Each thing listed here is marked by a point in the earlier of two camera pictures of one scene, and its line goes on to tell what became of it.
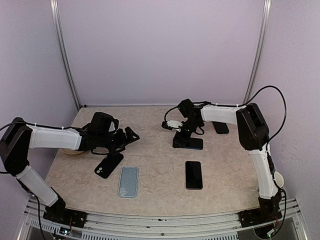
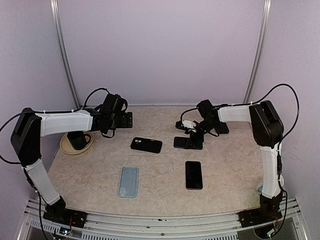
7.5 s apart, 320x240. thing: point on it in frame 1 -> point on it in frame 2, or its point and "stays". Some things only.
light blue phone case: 128,182 stays
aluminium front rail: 37,225 stays
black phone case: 108,164 -> 146,144
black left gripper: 123,140 -> 124,124
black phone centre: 193,175 stays
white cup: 278,178 stays
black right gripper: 176,138 -> 191,140
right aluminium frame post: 264,34 stays
